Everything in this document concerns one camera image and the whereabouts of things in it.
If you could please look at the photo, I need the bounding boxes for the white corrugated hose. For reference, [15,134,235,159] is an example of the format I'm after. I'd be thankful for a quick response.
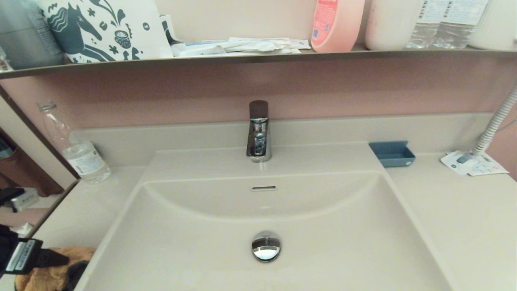
[471,83,517,156]

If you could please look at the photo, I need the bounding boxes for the clear plastic water bottle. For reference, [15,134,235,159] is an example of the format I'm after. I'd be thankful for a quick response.
[37,101,111,185]

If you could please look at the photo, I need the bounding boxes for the pink detergent bottle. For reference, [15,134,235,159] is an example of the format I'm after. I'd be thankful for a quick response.
[310,0,365,53]

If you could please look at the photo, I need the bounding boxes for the brown framed side mirror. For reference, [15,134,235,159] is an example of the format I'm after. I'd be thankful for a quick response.
[0,85,81,243]

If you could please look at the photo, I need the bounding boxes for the white blue toothbrush packet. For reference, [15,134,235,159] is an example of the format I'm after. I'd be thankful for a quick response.
[172,40,228,57]

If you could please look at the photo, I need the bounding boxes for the brown wall shelf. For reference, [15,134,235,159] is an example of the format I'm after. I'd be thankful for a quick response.
[0,44,517,79]

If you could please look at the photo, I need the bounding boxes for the white round container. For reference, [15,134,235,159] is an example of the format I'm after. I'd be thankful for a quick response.
[467,0,517,51]

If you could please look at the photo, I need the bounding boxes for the orange and grey cleaning cloth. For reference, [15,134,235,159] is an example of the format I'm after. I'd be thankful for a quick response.
[15,247,97,291]

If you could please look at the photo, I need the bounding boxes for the cream plastic jug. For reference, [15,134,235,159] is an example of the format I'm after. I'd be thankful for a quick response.
[364,0,423,51]

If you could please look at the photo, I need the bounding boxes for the chrome drain stopper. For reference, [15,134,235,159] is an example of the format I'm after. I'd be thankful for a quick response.
[252,230,282,262]

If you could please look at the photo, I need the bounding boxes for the small printed white pouch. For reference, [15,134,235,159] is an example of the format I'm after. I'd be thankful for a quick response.
[160,15,184,45]

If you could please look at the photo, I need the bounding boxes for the blue soap dish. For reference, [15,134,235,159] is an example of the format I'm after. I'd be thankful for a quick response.
[368,141,416,168]

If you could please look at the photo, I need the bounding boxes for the clear labelled water bottle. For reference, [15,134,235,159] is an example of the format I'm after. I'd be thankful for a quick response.
[405,0,441,49]
[431,0,488,50]

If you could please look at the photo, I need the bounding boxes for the crumpled white plastic wrapper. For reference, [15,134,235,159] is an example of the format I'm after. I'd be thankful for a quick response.
[224,37,301,55]

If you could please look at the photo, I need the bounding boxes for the beige ceramic sink basin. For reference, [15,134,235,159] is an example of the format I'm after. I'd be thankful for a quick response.
[75,141,461,291]

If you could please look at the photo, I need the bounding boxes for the white horse print bag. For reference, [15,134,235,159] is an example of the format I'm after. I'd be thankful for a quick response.
[36,0,174,64]

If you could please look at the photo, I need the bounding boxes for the chrome faucet body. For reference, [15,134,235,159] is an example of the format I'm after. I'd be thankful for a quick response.
[246,118,272,163]

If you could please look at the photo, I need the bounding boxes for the white sachet with blue patch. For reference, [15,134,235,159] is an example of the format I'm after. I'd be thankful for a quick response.
[440,150,482,175]

